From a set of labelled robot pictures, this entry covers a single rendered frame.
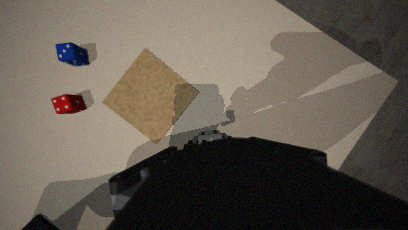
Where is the blue die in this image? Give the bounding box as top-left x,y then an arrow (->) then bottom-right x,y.
55,42 -> 89,66

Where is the red die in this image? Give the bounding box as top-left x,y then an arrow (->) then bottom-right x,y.
51,94 -> 86,114

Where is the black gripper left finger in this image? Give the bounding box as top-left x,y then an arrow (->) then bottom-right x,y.
108,136 -> 198,218

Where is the tan mat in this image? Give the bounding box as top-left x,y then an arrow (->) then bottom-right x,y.
102,48 -> 199,145

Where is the white die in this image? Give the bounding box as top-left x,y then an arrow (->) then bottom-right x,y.
198,130 -> 223,144

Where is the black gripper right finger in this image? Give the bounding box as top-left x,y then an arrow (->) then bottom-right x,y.
221,133 -> 328,166

